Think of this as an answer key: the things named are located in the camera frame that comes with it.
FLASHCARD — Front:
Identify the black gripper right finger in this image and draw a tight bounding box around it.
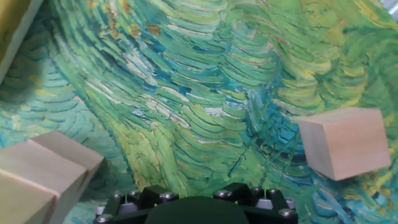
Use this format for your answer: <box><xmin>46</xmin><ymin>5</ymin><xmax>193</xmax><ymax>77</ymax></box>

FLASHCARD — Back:
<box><xmin>213</xmin><ymin>182</ymin><xmax>299</xmax><ymax>224</ymax></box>

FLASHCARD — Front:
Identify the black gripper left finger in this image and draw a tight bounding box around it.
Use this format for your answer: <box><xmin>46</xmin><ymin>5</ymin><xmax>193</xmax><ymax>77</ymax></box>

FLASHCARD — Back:
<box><xmin>93</xmin><ymin>184</ymin><xmax>180</xmax><ymax>224</ymax></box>

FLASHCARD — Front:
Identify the green blue painted cloth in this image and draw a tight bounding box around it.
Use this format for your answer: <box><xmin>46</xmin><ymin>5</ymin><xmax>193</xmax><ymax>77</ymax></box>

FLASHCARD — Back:
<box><xmin>0</xmin><ymin>0</ymin><xmax>398</xmax><ymax>224</ymax></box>

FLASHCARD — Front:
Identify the gold tissue pack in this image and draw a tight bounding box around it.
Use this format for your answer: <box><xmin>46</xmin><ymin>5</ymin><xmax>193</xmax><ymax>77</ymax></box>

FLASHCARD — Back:
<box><xmin>0</xmin><ymin>0</ymin><xmax>44</xmax><ymax>85</ymax></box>

